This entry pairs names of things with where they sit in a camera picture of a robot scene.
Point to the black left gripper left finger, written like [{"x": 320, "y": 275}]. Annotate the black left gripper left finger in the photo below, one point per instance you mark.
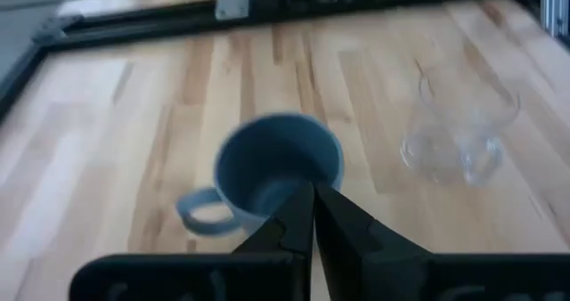
[{"x": 294, "y": 230}]

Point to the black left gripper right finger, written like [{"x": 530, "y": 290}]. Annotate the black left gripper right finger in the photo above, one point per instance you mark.
[{"x": 343, "y": 230}]

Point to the blue-grey ceramic mug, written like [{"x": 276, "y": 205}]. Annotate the blue-grey ceramic mug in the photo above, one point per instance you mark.
[{"x": 276, "y": 154}]

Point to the clear glass mug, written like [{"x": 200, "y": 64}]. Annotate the clear glass mug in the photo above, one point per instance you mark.
[{"x": 458, "y": 149}]

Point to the grey metal bracket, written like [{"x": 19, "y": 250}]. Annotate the grey metal bracket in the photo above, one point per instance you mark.
[{"x": 232, "y": 0}]

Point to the black table frame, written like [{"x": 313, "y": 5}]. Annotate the black table frame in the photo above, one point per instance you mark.
[{"x": 133, "y": 25}]

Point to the aluminium frame post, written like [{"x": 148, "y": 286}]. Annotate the aluminium frame post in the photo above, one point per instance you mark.
[{"x": 556, "y": 7}]

